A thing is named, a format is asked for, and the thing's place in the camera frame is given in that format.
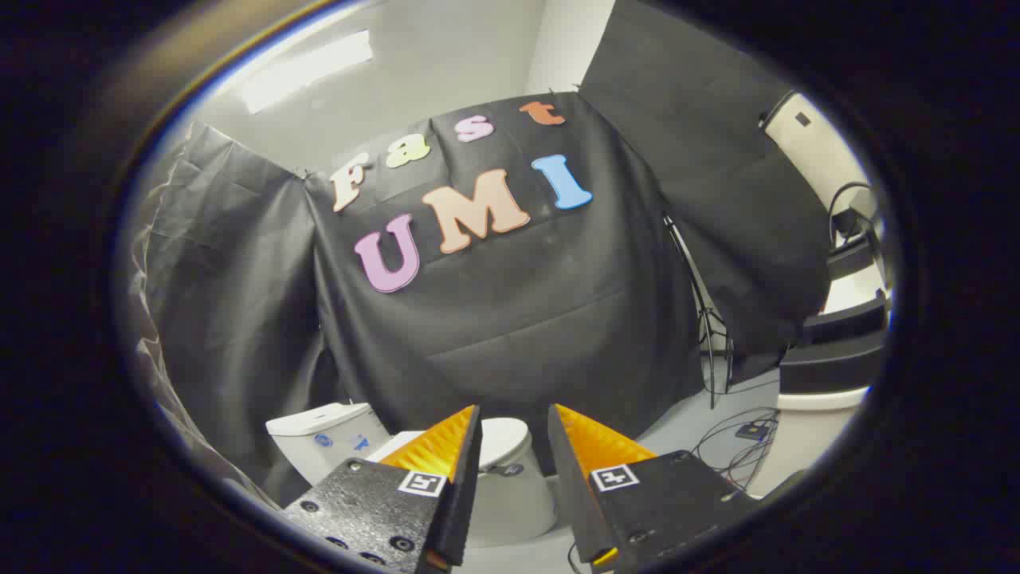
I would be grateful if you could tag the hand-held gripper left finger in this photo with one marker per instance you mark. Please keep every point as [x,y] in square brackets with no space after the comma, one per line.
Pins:
[462,494]

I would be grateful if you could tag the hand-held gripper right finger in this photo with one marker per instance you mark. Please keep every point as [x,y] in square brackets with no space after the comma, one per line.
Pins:
[572,494]

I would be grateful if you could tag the white toilet lid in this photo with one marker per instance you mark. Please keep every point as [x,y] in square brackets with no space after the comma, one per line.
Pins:
[506,438]

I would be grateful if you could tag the white toilet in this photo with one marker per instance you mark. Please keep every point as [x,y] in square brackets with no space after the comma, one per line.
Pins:
[301,456]

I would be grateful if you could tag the black backdrop cloth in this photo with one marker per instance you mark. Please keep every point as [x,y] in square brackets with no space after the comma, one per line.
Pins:
[518,319]

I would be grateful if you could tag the small black floor box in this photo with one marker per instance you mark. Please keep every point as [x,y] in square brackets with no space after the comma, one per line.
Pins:
[751,431]

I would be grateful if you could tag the black stacked panels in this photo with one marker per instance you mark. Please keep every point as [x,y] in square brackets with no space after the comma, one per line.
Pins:
[837,359]

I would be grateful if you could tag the white door panel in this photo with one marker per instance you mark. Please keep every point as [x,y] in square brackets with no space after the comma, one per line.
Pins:
[821,151]

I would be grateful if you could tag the ceiling light panel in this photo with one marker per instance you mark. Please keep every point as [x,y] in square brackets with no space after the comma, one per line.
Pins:
[307,72]

